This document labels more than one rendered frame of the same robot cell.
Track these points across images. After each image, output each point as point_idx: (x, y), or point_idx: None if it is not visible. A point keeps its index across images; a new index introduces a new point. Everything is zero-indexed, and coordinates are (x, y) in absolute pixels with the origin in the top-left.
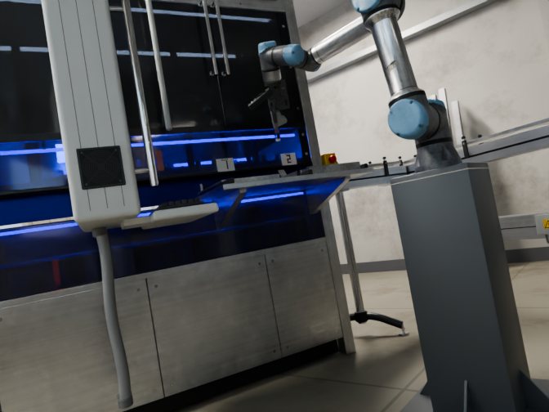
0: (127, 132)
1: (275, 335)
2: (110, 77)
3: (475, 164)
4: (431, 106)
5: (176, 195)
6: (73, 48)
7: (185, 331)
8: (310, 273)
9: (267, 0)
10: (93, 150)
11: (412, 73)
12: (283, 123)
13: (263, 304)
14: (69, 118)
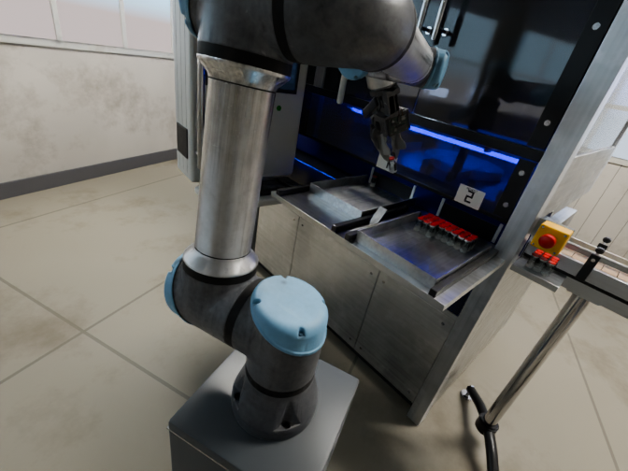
0: (192, 120)
1: (356, 332)
2: (187, 69)
3: (206, 450)
4: (225, 307)
5: (350, 166)
6: (178, 38)
7: (306, 266)
8: (413, 327)
9: None
10: (179, 126)
11: (205, 228)
12: (387, 153)
13: (359, 304)
14: (176, 98)
